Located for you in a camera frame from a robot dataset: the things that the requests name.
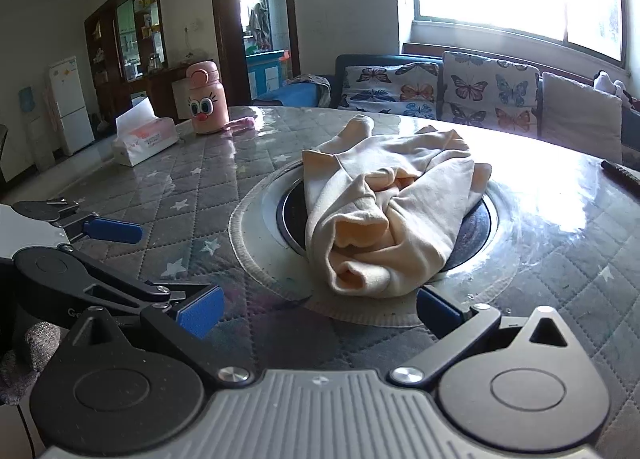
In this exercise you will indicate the white refrigerator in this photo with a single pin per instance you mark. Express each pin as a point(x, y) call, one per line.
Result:
point(70, 104)

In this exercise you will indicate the person's left hand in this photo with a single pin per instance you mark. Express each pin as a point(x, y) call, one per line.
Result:
point(30, 354)

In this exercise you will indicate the cream garment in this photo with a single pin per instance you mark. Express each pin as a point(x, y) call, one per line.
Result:
point(400, 199)

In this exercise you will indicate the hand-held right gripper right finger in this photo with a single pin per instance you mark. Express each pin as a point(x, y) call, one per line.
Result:
point(440, 311)

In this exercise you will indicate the white water dispenser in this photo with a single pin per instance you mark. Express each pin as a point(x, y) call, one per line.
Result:
point(37, 134)

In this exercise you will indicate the white tissue box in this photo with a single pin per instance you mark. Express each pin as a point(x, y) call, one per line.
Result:
point(145, 136)

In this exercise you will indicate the black remote control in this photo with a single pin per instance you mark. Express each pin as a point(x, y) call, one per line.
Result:
point(622, 171)

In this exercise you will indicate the grey quilted star table cover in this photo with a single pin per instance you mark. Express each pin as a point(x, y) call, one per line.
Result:
point(150, 189)

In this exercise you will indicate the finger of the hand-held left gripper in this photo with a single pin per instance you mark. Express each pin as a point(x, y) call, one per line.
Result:
point(115, 231)
point(130, 291)

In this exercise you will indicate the beige cushion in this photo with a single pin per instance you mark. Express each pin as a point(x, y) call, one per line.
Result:
point(580, 114)

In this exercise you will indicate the blue blanket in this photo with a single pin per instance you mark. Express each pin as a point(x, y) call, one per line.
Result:
point(295, 91)

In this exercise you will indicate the white plush toy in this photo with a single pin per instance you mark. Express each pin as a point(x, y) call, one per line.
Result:
point(607, 84)

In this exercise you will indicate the dark blue sofa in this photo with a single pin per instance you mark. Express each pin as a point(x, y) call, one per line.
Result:
point(340, 69)

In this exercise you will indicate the butterfly print cushion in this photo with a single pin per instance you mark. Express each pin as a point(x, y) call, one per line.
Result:
point(492, 94)
point(395, 89)

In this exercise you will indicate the pink cartoon face bottle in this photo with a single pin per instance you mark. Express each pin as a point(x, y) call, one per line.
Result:
point(206, 99)

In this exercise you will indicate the dark wooden display cabinet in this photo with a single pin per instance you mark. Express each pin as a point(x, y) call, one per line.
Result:
point(135, 39)

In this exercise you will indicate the round table recess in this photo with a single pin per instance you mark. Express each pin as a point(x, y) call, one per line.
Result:
point(270, 239)

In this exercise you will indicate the small pink cloth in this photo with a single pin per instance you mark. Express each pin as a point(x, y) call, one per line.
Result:
point(240, 124)

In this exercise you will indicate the dark wooden door frame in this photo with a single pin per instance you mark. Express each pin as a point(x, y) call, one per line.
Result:
point(222, 24)

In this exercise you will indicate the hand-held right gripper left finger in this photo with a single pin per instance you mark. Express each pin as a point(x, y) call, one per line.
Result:
point(200, 314)

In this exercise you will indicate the blue cabinet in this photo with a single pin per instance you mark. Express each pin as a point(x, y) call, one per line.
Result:
point(265, 71)

